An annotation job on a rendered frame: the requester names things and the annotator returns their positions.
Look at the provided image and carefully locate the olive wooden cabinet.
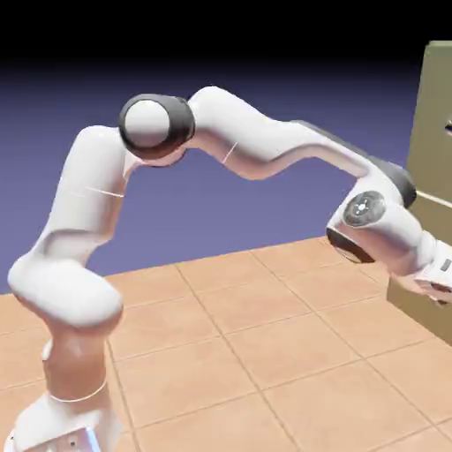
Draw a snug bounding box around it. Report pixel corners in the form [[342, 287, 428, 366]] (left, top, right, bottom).
[[386, 39, 452, 348]]

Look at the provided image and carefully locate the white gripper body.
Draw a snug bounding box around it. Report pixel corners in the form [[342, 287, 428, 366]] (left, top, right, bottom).
[[412, 267, 452, 307]]

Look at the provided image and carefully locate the tall olive drawer front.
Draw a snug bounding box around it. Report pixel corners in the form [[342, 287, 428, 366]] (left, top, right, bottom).
[[405, 39, 452, 207]]

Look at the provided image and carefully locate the short olive drawer front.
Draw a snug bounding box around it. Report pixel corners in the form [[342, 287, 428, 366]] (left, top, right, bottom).
[[386, 192, 452, 348]]

